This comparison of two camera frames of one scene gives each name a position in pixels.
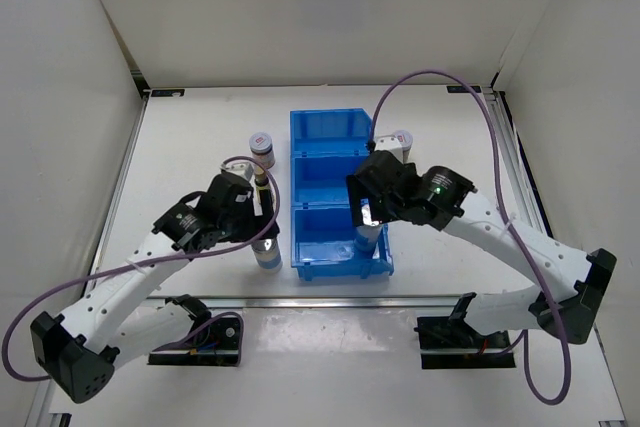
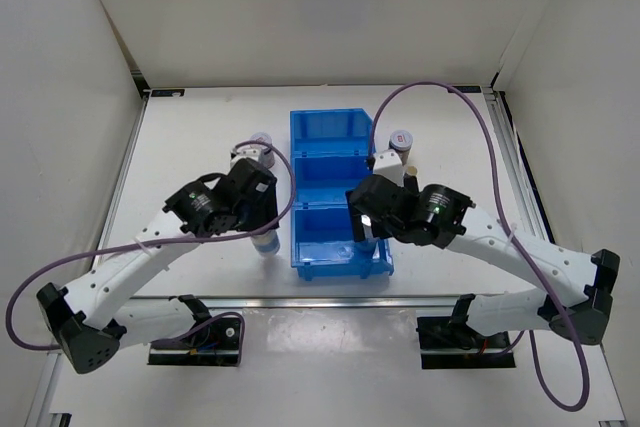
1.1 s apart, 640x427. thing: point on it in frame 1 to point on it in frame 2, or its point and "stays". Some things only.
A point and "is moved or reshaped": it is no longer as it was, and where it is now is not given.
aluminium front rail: (323, 302) stays
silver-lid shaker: (267, 253) is moved or reshaped
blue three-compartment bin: (324, 144) stays
